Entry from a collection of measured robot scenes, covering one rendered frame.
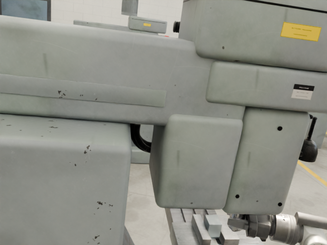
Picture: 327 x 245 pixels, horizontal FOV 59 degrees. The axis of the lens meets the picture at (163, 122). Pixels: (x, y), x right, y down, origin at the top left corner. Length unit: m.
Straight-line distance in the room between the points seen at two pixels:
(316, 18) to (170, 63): 0.32
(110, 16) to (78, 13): 0.73
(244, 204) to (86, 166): 0.46
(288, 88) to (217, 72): 0.18
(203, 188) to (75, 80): 0.40
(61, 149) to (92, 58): 0.20
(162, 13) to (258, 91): 6.66
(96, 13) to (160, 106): 6.66
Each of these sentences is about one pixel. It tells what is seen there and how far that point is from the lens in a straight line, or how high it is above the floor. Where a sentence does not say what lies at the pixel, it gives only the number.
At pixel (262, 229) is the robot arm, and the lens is 0.97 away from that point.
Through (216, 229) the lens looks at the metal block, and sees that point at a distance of 1.20.
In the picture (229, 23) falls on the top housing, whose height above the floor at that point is 1.81.
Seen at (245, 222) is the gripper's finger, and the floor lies 1.25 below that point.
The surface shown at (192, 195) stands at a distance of 0.75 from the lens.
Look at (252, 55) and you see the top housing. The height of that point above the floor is 1.75.
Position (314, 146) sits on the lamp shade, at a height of 1.50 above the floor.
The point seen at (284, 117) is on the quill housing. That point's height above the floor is 1.61.
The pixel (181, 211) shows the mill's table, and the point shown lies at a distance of 1.48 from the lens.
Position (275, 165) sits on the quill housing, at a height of 1.48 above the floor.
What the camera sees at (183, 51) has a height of 1.74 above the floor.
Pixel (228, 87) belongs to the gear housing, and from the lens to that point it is 0.67.
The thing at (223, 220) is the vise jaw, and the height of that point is 1.07.
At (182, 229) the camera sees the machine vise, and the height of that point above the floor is 1.03.
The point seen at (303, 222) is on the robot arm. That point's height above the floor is 1.29.
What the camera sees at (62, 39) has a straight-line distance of 0.64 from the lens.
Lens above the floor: 1.78
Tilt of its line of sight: 18 degrees down
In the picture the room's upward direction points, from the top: 8 degrees clockwise
